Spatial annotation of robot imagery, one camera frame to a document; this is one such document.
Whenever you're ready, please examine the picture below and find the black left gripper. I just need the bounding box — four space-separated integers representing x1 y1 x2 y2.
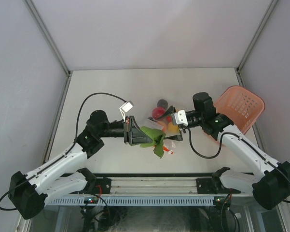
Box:
97 116 152 145

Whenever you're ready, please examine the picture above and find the yellow fake lemon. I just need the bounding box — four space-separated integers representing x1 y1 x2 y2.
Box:
167 122 179 133

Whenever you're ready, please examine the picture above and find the clear zip top bag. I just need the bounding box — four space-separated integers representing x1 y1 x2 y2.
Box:
140 106 180 158

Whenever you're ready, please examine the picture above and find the green fake leafy vegetable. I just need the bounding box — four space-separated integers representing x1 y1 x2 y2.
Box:
140 126 166 158

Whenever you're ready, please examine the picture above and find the orange fake peach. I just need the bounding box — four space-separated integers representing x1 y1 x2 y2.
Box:
158 121 167 130

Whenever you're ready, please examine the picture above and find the red fake tomato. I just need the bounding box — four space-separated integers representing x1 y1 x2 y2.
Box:
152 107 166 119

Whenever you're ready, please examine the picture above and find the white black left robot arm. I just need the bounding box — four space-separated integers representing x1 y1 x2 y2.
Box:
8 110 166 219

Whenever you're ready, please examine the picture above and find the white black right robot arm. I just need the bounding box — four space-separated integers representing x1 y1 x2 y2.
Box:
157 92 290 210

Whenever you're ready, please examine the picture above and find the dark fake avocado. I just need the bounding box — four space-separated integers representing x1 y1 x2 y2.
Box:
157 99 168 110

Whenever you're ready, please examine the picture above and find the pink plastic basket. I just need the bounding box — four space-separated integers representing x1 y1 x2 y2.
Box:
214 86 265 134

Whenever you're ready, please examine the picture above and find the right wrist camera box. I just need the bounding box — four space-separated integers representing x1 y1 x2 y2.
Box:
171 110 188 127

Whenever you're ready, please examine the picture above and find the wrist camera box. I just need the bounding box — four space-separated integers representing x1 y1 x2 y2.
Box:
171 110 188 127
119 101 134 120

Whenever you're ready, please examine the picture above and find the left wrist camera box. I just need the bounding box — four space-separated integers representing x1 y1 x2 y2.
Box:
119 101 134 120

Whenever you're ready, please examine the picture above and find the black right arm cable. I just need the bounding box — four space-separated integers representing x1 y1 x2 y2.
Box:
183 127 290 203

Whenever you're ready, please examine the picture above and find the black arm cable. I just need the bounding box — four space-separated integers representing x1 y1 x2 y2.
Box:
0 93 127 210
183 127 290 203

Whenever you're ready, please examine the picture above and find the aluminium mounting rail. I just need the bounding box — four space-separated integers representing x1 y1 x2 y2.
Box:
98 175 210 196

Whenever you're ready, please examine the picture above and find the perforated cable tray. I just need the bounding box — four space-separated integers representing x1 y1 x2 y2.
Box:
49 195 215 206

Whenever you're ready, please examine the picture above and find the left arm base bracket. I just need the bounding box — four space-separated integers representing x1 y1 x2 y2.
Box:
76 168 111 196

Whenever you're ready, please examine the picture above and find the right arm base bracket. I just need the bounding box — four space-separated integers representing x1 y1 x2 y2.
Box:
196 167 241 194

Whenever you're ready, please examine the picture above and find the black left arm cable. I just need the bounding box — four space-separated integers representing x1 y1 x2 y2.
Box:
0 93 127 210

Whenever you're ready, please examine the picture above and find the aluminium frame post right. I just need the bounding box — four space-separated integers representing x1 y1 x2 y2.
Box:
235 0 280 74

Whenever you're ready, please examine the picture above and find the aluminium frame post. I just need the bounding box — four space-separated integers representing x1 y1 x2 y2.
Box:
23 0 72 77
235 0 280 74

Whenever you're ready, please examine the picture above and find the aluminium frame post left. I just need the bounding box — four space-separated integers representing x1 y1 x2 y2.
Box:
23 0 72 77

